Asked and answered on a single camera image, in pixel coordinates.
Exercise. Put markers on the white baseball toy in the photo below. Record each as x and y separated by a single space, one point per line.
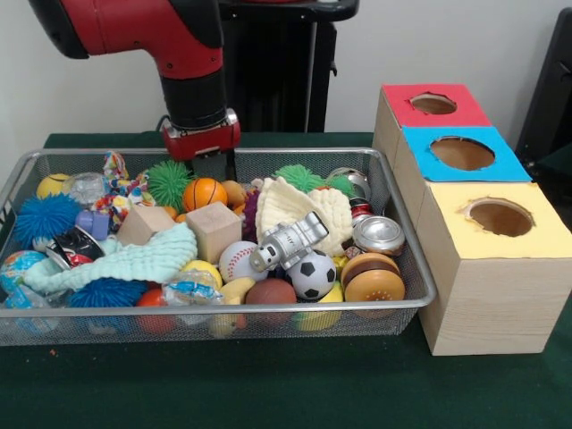
237 261

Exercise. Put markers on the wooden cube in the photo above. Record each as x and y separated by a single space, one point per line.
213 232

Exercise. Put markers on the cream knitted cloth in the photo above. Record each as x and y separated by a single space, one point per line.
277 203

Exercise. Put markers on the silver robot figure toy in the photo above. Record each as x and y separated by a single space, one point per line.
290 241

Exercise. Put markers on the blue spiky rubber ball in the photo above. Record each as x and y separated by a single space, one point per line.
44 221

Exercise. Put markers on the wooden toy hamburger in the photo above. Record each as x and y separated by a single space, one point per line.
373 286

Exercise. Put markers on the black and white soccer ball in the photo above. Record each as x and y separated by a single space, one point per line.
313 275

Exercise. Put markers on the dark green table cloth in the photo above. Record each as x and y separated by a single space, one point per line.
558 179
268 389

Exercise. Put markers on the black flat panel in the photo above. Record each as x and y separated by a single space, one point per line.
554 89

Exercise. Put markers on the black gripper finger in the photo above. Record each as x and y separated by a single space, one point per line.
230 165
190 166

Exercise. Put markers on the crushed silver drink can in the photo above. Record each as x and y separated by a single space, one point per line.
377 232

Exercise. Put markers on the wooden box with three holes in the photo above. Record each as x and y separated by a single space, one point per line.
491 304

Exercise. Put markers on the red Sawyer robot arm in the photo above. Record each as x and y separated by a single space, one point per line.
134 27

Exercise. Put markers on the brown monkey plush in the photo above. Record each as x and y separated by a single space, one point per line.
233 192

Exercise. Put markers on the orange basketball toy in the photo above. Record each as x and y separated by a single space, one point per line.
204 194

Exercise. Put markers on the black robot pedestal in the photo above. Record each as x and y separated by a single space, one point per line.
277 67

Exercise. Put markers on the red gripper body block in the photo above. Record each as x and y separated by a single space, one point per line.
201 140

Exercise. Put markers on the mint green knitted cloth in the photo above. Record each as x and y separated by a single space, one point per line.
134 261

